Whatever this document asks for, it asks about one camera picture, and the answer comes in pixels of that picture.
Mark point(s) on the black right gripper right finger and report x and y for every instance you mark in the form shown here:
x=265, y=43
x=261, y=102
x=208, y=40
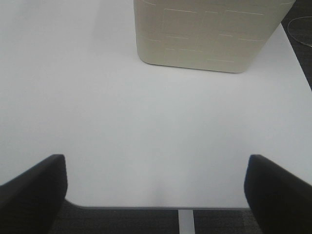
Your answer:
x=280, y=202

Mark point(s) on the cream storage bin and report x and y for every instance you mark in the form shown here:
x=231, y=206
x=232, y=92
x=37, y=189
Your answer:
x=216, y=35

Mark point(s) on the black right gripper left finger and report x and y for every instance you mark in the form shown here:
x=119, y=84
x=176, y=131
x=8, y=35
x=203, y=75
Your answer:
x=30, y=202

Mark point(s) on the white table leg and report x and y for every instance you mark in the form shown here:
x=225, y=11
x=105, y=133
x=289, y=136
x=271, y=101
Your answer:
x=186, y=222

